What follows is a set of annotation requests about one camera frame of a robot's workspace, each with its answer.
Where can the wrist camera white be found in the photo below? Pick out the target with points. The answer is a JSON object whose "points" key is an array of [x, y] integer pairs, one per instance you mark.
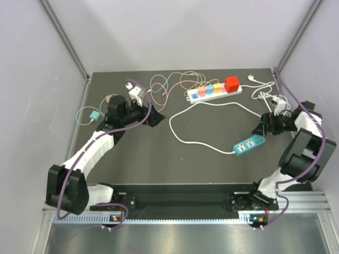
{"points": [[136, 93], [281, 106]]}

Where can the grey slotted cable duct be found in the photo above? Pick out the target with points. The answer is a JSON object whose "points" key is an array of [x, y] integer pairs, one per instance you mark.
{"points": [[113, 219]]}

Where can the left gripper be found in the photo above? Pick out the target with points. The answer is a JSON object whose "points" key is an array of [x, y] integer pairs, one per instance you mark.
{"points": [[154, 117]]}

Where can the mint charger plug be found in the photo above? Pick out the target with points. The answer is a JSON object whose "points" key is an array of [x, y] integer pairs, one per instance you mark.
{"points": [[95, 115]]}

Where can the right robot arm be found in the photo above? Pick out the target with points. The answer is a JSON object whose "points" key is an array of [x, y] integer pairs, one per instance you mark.
{"points": [[304, 158]]}

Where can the salmon charger plug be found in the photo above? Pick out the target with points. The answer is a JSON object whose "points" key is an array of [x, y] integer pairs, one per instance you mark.
{"points": [[202, 91]]}

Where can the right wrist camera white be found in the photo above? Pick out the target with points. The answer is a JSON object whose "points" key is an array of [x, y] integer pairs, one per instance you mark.
{"points": [[281, 106]]}

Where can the red cube plug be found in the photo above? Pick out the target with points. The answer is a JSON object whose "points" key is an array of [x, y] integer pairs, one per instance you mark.
{"points": [[232, 84]]}

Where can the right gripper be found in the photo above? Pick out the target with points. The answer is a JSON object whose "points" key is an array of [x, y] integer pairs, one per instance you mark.
{"points": [[268, 118]]}

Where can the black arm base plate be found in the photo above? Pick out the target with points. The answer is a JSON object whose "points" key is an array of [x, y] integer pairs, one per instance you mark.
{"points": [[230, 197]]}

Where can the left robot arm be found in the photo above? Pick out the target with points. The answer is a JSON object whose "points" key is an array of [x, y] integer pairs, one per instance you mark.
{"points": [[67, 189]]}

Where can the pink charger plug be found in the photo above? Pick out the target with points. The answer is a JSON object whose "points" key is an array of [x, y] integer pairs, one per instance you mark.
{"points": [[107, 99]]}

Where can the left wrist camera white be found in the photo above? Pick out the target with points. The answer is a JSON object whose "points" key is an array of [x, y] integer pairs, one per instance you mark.
{"points": [[136, 93]]}

